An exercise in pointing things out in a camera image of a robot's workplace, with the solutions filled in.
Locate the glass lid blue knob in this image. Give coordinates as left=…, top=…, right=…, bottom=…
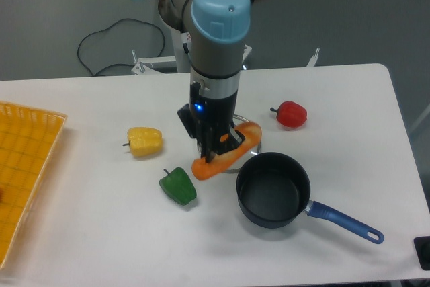
left=222, top=115, right=261, bottom=173

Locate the yellow plastic basket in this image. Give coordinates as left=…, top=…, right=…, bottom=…
left=1, top=101, right=67, bottom=268

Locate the long orange toy bread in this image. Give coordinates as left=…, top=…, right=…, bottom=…
left=191, top=122, right=262, bottom=181

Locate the black cable on floor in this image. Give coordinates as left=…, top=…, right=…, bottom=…
left=77, top=18, right=166, bottom=77

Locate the yellow toy bell pepper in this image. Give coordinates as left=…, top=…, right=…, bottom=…
left=124, top=127, right=163, bottom=157

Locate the black device at table edge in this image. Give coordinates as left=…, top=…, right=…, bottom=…
left=413, top=236, right=430, bottom=270

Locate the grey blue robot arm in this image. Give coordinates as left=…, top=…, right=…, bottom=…
left=168, top=0, right=262, bottom=162

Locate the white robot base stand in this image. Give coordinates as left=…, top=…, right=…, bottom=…
left=130, top=0, right=320, bottom=75

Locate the dark pot blue handle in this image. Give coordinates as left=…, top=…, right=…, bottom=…
left=236, top=152, right=384, bottom=244

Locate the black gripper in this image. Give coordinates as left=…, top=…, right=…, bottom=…
left=177, top=83, right=245, bottom=163

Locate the green toy bell pepper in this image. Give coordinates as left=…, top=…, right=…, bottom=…
left=159, top=167, right=197, bottom=206

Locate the red toy bell pepper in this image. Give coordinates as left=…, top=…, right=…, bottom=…
left=270, top=101, right=308, bottom=128

